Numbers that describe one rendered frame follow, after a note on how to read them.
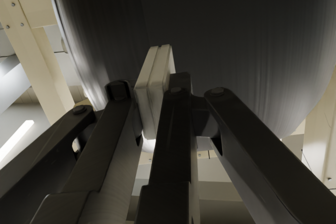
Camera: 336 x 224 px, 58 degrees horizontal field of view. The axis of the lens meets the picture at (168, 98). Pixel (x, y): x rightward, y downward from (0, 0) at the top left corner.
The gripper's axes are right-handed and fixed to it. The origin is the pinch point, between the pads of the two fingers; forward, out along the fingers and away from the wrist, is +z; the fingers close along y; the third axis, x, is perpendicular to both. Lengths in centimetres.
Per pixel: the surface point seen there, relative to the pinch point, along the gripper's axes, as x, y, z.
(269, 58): -3.4, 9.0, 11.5
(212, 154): -54, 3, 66
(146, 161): -54, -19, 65
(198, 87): -5.7, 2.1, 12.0
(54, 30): -65, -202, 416
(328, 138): -31, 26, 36
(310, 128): -34, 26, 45
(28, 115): -195, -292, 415
